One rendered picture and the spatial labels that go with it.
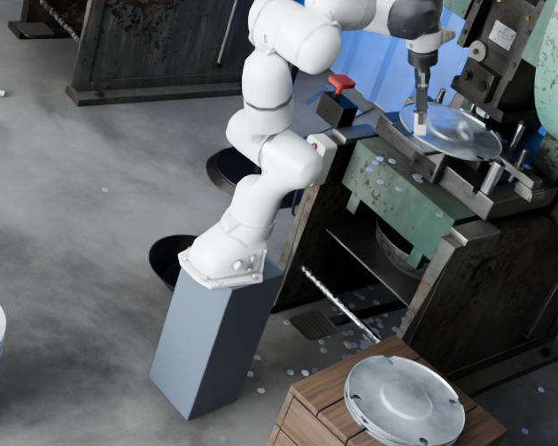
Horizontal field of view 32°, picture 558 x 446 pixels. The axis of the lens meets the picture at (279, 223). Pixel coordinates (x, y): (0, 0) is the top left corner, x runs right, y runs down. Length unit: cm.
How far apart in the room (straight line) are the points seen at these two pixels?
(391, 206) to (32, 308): 104
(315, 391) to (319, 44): 82
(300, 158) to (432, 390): 66
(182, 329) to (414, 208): 69
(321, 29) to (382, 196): 83
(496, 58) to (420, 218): 46
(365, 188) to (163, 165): 107
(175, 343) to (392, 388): 59
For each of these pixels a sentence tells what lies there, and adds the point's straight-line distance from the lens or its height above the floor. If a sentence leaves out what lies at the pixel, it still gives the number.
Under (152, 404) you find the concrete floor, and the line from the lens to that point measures 267.
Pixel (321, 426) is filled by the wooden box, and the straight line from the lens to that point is 230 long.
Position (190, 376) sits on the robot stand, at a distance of 258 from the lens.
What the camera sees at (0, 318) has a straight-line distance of 245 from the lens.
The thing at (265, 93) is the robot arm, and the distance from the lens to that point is 207.
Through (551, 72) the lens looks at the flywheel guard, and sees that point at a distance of 221.
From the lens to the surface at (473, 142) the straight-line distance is 269.
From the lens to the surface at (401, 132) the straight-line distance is 259.
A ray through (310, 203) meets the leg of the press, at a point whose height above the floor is 42.
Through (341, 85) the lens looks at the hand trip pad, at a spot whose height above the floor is 76.
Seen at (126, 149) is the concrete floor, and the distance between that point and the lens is 367.
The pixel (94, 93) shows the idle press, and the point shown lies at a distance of 392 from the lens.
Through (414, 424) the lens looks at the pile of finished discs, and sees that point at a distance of 233.
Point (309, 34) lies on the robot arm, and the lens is 201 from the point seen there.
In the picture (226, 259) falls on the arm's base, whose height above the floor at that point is 52.
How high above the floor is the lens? 185
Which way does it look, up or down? 32 degrees down
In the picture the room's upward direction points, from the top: 20 degrees clockwise
